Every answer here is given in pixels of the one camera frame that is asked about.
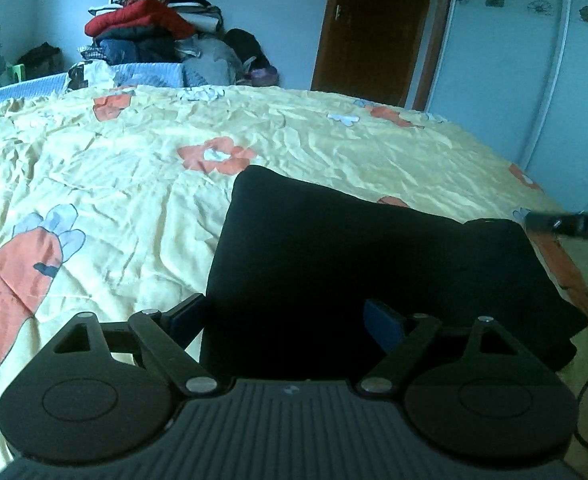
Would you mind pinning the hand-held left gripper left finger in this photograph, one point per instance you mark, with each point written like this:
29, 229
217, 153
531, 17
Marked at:
186, 317

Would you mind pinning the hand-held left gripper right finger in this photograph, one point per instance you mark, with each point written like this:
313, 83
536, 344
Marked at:
383, 327

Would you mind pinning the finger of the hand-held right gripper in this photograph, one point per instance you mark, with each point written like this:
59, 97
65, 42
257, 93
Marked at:
573, 224

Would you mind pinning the black pants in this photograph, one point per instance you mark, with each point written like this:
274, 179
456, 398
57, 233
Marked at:
349, 250

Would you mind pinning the yellow carrot printed blanket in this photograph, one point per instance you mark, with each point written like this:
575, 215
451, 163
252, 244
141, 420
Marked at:
114, 200

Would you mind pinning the white floral wardrobe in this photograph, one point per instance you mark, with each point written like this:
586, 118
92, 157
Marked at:
528, 60

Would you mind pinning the black bag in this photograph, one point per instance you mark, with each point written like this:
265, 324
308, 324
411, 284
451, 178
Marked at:
246, 50

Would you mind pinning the blue bed sheet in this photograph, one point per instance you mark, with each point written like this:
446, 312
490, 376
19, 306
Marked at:
39, 86

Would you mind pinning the brown wooden door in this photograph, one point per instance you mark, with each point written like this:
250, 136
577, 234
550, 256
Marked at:
373, 30

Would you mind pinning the pile of clothes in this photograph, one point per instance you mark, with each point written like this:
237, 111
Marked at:
149, 30

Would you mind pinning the dark bag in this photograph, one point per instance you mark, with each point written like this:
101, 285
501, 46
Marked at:
41, 60

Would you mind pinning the green plastic chair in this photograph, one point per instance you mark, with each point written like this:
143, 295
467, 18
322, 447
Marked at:
16, 71

